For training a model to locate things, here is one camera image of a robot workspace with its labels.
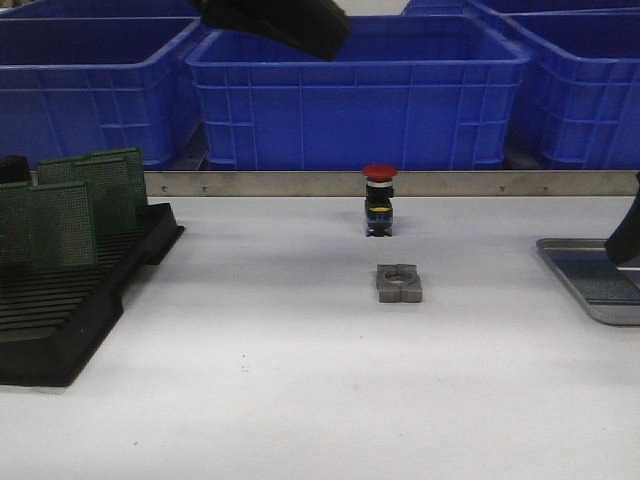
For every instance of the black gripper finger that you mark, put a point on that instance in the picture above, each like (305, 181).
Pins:
(623, 244)

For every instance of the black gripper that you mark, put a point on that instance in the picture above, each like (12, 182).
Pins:
(317, 28)

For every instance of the green perforated circuit board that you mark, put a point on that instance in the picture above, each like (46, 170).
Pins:
(111, 193)
(56, 170)
(61, 226)
(135, 169)
(595, 278)
(15, 235)

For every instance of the silver metal tray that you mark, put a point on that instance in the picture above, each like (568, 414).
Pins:
(612, 315)

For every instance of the black slotted board rack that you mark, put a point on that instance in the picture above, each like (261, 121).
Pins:
(52, 321)

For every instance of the blue plastic crate rear right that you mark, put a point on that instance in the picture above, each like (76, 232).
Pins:
(510, 7)

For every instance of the blue plastic crate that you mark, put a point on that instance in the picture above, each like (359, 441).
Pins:
(416, 92)
(510, 7)
(74, 86)
(578, 104)
(82, 9)

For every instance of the red emergency stop button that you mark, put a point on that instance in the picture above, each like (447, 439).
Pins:
(379, 192)

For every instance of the grey square metal block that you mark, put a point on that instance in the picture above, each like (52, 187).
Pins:
(398, 283)

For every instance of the blue plastic crate rear left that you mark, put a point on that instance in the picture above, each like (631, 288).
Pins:
(82, 9)

